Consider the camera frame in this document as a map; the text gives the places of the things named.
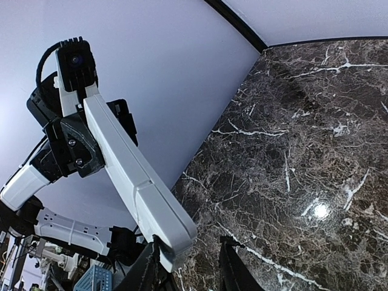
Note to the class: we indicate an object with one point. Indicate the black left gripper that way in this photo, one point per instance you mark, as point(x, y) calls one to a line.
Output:
point(70, 146)

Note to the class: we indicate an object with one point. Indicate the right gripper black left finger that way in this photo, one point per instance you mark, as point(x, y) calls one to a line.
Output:
point(143, 274)

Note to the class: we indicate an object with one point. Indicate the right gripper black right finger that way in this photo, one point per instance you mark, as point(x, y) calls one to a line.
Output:
point(234, 275)

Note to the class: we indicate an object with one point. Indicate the wide white remote control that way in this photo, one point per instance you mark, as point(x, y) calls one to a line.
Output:
point(150, 202)

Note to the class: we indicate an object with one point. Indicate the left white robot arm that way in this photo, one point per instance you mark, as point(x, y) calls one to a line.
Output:
point(23, 214)

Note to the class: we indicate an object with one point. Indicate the black enclosure frame post left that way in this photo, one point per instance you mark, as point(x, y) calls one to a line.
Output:
point(238, 24)

